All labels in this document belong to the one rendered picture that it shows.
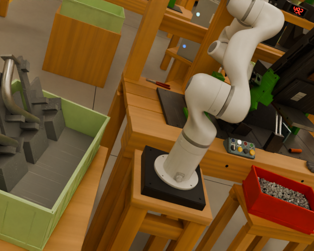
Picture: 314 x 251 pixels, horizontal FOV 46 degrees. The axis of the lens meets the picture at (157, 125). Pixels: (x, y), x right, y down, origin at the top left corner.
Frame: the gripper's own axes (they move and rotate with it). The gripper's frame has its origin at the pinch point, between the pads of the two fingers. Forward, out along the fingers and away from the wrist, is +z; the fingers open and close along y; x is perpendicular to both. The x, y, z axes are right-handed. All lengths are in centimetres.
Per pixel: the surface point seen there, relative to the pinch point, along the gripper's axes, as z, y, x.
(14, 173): -92, -93, -9
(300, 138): 59, -5, 12
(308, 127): 23.1, -19.8, -21.0
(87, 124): -70, -62, 12
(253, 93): 2.9, -7.0, 1.1
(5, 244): -87, -113, -17
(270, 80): 2.4, -1.8, -9.4
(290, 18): 0.1, 35.2, -14.2
